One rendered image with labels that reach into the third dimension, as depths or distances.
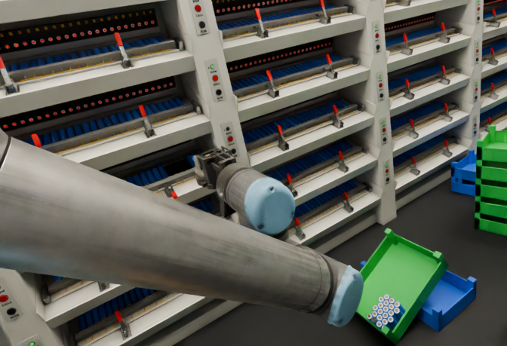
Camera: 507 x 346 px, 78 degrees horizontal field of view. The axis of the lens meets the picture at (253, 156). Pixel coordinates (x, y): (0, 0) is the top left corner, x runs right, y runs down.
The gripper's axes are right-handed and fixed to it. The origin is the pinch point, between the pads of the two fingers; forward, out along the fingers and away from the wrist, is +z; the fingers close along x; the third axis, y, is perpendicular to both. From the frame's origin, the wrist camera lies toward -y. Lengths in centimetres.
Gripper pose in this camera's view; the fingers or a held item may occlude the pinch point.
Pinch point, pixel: (204, 168)
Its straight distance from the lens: 86.6
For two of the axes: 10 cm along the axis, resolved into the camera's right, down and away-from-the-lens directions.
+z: -4.9, -2.1, 8.5
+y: -2.0, -9.2, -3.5
